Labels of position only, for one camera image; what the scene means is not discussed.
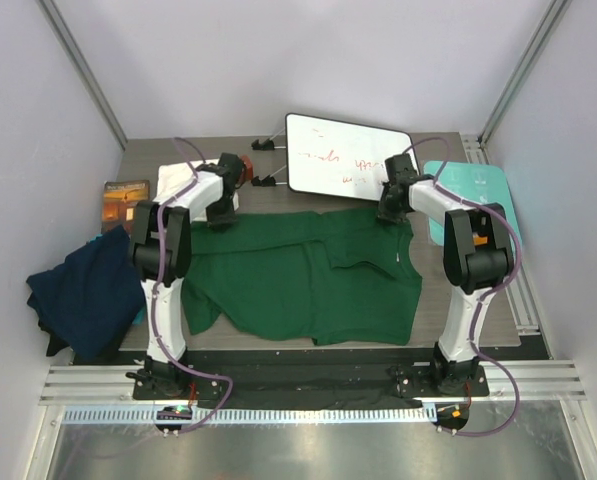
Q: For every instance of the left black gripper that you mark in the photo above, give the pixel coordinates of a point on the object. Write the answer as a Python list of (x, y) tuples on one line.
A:
[(224, 220)]

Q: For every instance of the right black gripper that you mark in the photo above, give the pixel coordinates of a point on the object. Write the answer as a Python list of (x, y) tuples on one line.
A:
[(384, 213)]

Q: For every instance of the green t-shirt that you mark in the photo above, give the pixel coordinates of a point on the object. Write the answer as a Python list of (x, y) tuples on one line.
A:
[(334, 277)]

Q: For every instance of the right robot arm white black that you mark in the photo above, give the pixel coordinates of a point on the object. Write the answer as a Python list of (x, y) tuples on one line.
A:
[(481, 256)]

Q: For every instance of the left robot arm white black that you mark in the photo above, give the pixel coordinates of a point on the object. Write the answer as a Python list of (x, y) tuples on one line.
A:
[(160, 250)]

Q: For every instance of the red brown cube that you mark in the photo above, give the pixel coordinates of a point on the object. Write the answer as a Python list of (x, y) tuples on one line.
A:
[(248, 169)]

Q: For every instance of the whiteboard black stand foot near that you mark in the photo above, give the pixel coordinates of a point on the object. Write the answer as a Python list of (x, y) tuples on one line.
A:
[(268, 180)]

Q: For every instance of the whiteboard black stand foot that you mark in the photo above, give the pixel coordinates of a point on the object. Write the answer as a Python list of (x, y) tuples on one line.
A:
[(268, 180), (269, 143)]

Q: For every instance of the white folded t-shirt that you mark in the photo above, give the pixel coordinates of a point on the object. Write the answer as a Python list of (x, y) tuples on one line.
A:
[(173, 177)]

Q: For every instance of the whiteboard black stand foot far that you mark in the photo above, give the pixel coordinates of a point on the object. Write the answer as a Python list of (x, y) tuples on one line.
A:
[(269, 143)]

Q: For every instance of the teal plastic cutting board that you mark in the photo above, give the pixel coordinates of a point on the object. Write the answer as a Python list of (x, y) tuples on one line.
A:
[(483, 184)]

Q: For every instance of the white mug orange inside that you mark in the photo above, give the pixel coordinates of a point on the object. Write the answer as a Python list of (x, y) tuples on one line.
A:
[(479, 240)]

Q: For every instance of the brown paperback book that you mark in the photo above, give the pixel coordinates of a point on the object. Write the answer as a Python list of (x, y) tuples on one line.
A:
[(119, 203)]

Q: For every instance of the teal t-shirt under pile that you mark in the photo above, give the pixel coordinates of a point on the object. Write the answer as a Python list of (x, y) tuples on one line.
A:
[(139, 315)]

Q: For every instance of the navy blue t-shirt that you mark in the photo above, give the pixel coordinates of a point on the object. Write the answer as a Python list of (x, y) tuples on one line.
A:
[(90, 298)]

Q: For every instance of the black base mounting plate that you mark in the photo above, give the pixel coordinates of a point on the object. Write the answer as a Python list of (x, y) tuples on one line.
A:
[(312, 379)]

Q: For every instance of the white whiteboard with black frame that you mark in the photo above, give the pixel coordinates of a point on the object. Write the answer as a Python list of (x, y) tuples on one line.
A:
[(336, 158)]

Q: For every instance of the perforated metal rail strip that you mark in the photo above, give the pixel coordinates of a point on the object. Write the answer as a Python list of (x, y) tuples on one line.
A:
[(166, 415)]

